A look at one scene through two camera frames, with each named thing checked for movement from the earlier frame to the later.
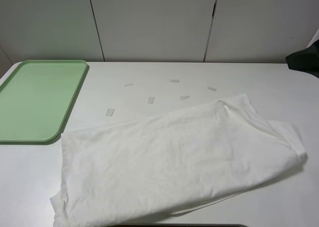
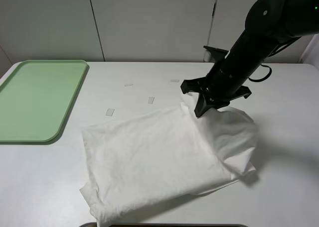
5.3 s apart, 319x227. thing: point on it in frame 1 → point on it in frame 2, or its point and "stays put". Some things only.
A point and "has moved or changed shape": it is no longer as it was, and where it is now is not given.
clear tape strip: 151,100 stays put
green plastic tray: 36,99 stays put
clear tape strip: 109,112 stays put
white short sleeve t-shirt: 128,174 has moved or changed shape
